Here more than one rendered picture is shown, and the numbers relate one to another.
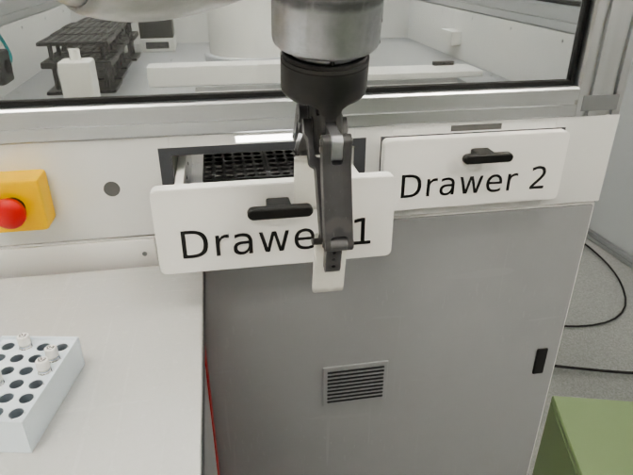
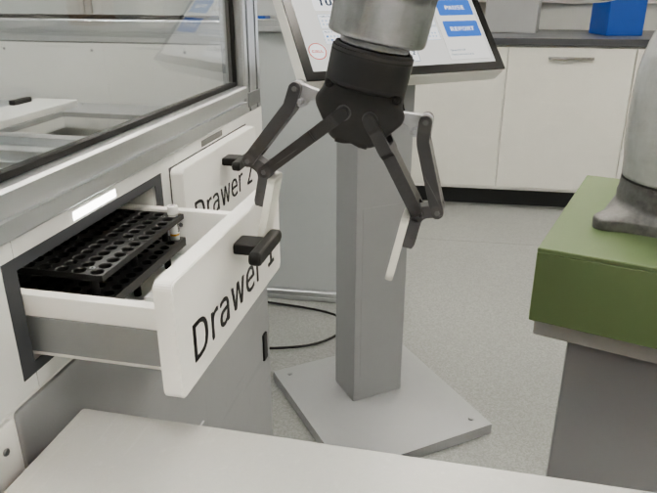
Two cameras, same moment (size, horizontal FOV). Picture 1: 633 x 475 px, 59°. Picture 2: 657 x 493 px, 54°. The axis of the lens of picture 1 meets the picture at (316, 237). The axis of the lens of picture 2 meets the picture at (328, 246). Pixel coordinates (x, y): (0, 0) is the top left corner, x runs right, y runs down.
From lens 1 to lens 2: 0.63 m
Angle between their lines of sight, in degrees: 61
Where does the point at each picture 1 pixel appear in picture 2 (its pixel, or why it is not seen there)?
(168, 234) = (185, 336)
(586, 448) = (586, 252)
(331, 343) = not seen: hidden behind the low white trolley
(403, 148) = (192, 173)
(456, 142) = (214, 156)
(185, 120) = (20, 208)
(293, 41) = (410, 35)
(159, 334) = (228, 468)
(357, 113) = (150, 148)
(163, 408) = (376, 480)
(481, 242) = not seen: hidden behind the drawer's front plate
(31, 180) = not seen: outside the picture
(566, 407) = (550, 246)
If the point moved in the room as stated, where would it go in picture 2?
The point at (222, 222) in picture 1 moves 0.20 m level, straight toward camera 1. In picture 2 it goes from (213, 292) to (432, 314)
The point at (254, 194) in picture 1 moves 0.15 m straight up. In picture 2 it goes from (227, 244) to (216, 84)
